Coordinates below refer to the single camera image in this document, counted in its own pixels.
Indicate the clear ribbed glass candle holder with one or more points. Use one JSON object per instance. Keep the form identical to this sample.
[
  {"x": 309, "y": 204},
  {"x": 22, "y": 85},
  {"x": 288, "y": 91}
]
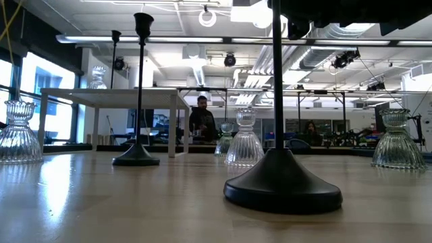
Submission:
[
  {"x": 18, "y": 141},
  {"x": 244, "y": 148},
  {"x": 398, "y": 152},
  {"x": 98, "y": 82}
]

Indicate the dark office chair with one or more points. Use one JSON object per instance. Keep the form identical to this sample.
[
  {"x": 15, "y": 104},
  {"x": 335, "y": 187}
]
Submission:
[{"x": 298, "y": 144}]

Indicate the person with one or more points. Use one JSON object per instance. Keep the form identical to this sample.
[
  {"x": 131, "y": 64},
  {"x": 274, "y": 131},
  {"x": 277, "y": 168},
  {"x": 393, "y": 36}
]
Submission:
[
  {"x": 202, "y": 121},
  {"x": 310, "y": 133}
]

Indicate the black background metal frame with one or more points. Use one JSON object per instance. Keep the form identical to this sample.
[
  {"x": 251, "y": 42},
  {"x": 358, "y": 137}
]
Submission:
[{"x": 236, "y": 89}]

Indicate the silver ventilation duct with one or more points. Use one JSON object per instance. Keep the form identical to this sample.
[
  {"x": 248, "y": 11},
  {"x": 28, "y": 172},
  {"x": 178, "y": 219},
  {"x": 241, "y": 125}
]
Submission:
[{"x": 317, "y": 57}]

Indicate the tall black candlestick holder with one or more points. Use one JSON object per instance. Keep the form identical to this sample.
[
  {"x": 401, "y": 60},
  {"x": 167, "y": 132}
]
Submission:
[
  {"x": 136, "y": 157},
  {"x": 115, "y": 35},
  {"x": 280, "y": 182}
]

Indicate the white perforated metal shelf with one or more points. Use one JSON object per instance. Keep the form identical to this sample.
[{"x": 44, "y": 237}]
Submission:
[{"x": 111, "y": 98}]

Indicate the black monitor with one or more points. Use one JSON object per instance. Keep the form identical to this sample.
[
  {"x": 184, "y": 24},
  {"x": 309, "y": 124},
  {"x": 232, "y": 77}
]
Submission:
[
  {"x": 148, "y": 118},
  {"x": 378, "y": 114}
]

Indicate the black background robot rig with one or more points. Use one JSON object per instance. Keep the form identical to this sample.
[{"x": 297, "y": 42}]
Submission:
[{"x": 341, "y": 137}]

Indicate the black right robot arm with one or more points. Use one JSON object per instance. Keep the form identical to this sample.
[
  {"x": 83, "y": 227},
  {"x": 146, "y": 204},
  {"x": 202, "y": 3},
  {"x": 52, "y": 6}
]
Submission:
[{"x": 371, "y": 10}]

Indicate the long overhead light bar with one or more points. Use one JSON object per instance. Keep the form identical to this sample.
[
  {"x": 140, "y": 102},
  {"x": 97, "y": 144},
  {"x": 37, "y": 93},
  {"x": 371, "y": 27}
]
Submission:
[{"x": 185, "y": 39}]

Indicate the black ceiling camera mount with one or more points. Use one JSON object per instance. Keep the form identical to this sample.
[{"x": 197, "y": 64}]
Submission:
[{"x": 346, "y": 58}]

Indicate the black round ceiling camera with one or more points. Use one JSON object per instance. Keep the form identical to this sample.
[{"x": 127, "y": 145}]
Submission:
[
  {"x": 229, "y": 60},
  {"x": 119, "y": 63}
]

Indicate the black table frame border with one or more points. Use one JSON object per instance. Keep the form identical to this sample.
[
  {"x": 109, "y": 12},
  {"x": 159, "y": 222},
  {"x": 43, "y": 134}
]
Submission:
[{"x": 202, "y": 148}]

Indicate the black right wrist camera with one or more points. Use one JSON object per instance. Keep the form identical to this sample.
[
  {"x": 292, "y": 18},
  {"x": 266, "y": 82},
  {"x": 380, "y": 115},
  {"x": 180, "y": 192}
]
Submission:
[{"x": 298, "y": 30}]

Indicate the greenish ribbed glass candle holder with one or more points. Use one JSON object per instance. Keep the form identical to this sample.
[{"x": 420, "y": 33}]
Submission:
[{"x": 224, "y": 146}]

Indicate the blue bin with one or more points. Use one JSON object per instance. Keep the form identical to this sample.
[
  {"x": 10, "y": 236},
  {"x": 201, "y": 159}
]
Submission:
[{"x": 268, "y": 136}]

